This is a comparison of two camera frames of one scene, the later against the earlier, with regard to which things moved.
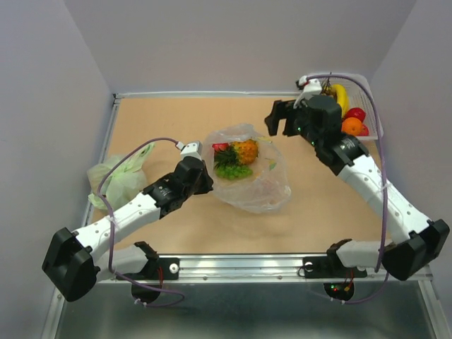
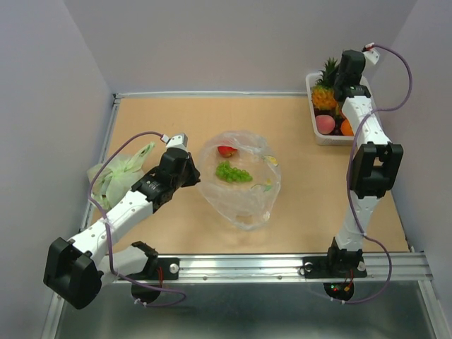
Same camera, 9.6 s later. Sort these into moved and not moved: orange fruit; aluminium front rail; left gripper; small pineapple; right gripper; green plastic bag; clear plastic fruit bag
Moved: small pineapple; right gripper; left gripper; clear plastic fruit bag
Not moved: orange fruit; green plastic bag; aluminium front rail
